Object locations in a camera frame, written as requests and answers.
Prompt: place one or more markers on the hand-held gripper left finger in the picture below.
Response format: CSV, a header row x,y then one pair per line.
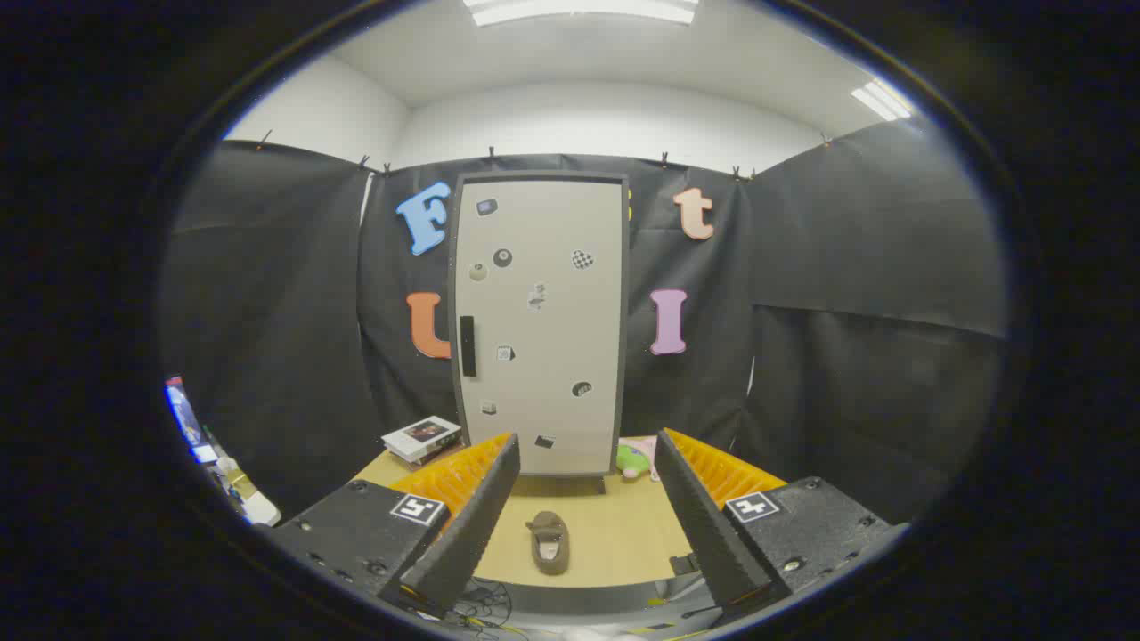
x,y
472,534

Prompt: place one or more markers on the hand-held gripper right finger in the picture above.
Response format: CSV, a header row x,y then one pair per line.
x,y
704,534

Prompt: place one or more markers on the brown fuzzy shoe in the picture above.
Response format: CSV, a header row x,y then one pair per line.
x,y
550,547

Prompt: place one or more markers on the grey shoe cabinet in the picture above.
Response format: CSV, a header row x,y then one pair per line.
x,y
626,356

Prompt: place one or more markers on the dark book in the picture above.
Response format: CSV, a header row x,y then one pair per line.
x,y
441,458

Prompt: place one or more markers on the green and pink plush toy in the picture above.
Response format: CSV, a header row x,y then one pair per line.
x,y
632,461

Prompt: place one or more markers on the white object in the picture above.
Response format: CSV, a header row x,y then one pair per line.
x,y
588,635

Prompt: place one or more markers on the blue and white clutter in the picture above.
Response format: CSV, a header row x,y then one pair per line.
x,y
191,427

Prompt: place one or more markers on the black backdrop cloth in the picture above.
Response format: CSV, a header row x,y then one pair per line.
x,y
846,267

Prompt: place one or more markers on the small ceiling light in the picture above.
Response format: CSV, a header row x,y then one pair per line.
x,y
882,100

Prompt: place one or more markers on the long ceiling light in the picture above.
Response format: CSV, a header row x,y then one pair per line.
x,y
579,9

